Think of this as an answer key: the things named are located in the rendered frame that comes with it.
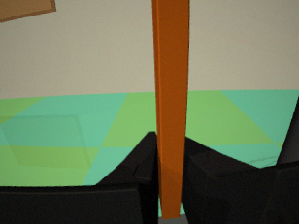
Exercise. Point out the orange bar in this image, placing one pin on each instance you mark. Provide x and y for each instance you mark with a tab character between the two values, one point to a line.
171	51

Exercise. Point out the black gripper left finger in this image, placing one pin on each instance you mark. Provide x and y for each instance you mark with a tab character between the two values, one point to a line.
128	195

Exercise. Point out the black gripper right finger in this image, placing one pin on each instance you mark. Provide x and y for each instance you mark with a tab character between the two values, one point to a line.
219	189

